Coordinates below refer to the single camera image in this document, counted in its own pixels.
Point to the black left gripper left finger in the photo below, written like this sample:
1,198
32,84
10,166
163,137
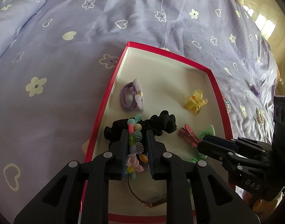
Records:
79,192

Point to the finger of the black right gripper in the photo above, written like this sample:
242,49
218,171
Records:
218,148

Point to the red white jewelry box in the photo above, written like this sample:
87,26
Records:
167,80

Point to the yellow bow hair clip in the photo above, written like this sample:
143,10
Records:
195,101

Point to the right hand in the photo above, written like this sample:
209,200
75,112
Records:
263,208

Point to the purple floral bed sheet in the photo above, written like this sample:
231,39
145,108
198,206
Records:
57,57

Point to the red hair clip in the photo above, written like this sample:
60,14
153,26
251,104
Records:
188,135

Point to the green ring teether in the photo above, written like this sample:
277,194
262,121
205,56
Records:
208,131

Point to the black flower hair scrunchie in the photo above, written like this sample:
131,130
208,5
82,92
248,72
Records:
157,124

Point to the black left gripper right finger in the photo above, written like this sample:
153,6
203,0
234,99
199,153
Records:
195,192

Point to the purple flower hair clip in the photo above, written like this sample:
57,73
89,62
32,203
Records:
256,90

